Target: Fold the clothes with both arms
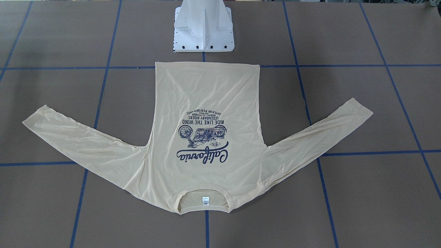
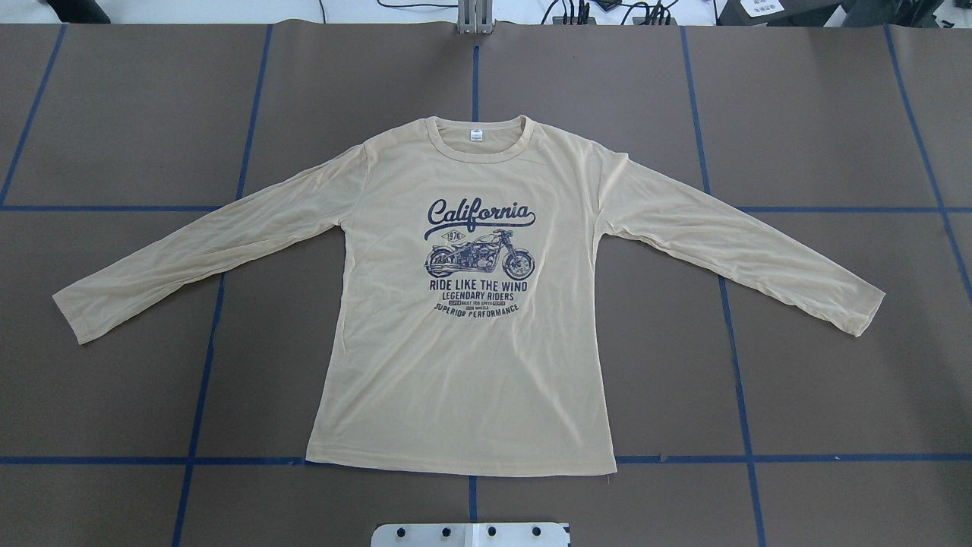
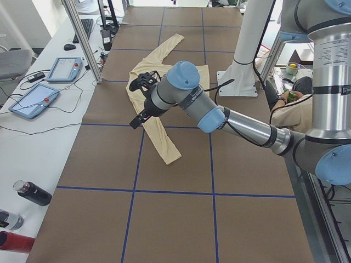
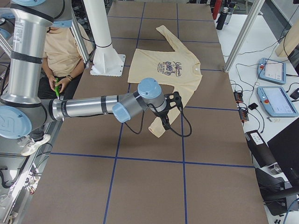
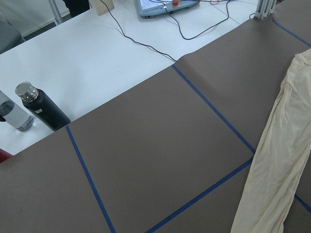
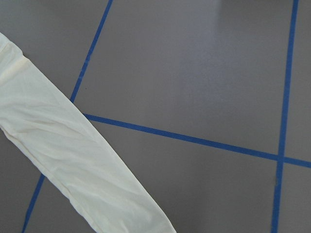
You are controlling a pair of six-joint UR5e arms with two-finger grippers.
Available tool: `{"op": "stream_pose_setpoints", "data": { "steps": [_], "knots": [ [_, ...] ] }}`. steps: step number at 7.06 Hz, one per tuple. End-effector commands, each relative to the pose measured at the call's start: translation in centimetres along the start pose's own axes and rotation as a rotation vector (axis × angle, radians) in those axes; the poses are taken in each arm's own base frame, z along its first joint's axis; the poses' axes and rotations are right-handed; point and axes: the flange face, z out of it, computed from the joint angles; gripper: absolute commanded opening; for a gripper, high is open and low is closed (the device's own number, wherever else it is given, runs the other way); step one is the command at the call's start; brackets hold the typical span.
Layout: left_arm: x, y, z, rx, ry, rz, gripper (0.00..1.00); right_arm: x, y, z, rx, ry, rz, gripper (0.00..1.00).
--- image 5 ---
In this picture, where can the cream long-sleeve graphic shirt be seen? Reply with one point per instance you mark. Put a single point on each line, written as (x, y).
(281, 155)

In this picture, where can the clear water bottle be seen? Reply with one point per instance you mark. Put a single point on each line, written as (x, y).
(12, 114)

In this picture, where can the blue teach pendant near post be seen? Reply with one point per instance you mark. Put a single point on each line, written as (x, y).
(152, 8)

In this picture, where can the black bottle with steel cap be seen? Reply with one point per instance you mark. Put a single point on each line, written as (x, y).
(40, 104)

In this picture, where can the aluminium frame post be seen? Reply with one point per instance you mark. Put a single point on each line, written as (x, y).
(265, 8)

